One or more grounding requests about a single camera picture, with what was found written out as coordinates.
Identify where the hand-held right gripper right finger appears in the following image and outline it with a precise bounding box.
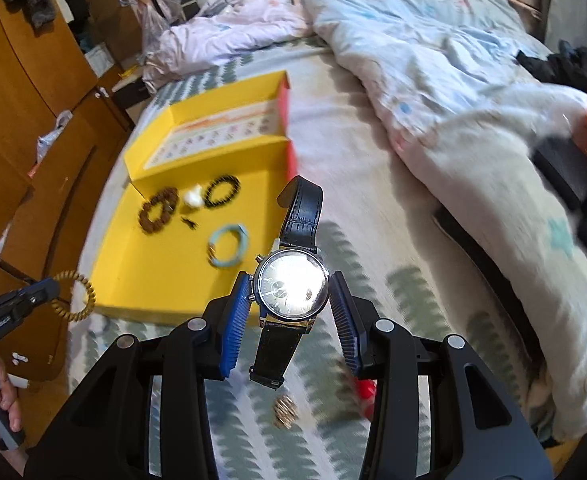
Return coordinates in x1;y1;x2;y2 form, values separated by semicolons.
328;270;554;480

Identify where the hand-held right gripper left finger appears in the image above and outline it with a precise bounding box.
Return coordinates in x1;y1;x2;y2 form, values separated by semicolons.
24;272;252;480

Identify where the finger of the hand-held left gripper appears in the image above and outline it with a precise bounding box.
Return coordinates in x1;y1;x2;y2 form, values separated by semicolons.
1;277;62;317

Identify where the golden coil hair tie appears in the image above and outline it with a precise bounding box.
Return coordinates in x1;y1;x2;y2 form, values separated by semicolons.
51;271;97;323

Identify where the black leather strap wristwatch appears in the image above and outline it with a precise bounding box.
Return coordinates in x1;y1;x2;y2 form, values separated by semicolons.
250;176;330;390

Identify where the red chili hair clip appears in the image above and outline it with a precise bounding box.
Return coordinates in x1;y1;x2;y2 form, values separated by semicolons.
351;377;377;418

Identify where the gold patterned hair tie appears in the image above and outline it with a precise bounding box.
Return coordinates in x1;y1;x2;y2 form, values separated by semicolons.
272;395;298;429

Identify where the yellow cardboard box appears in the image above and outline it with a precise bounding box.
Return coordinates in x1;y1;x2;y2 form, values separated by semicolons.
94;70;299;323

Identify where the person's left hand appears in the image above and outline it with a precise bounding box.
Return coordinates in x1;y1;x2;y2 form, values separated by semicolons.
0;367;27;466

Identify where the leaf patterned bed sheet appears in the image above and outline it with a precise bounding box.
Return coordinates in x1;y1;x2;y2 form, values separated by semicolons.
66;35;564;480

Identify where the white plastic bag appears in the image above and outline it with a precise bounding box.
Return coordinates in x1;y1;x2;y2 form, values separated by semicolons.
28;110;74;178

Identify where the printed instruction sheet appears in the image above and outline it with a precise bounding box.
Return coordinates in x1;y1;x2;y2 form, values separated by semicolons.
144;100;282;171

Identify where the orange wooden wardrobe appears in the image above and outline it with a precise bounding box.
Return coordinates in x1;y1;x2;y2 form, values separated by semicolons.
0;0;139;386

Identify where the white patterned quilt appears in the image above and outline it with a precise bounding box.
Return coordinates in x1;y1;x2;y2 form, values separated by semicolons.
293;0;587;443

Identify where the clear plastic bag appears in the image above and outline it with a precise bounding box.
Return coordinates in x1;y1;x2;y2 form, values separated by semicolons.
141;2;172;66

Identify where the pink blanket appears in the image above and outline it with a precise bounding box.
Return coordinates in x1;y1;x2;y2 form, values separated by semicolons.
141;0;314;91

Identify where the teal bracelet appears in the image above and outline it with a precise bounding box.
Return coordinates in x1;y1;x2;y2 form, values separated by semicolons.
208;224;249;268

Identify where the brown rough bead bracelet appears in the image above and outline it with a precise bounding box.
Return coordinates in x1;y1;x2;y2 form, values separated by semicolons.
138;186;179;235

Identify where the black bead bracelet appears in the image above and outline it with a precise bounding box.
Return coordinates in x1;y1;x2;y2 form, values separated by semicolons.
204;175;242;208

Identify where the olive wooden bead bracelet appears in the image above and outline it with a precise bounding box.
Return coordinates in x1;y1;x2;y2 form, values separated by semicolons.
152;186;179;212

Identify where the black strap with ring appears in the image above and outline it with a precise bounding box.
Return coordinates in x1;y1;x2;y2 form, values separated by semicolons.
531;135;587;306

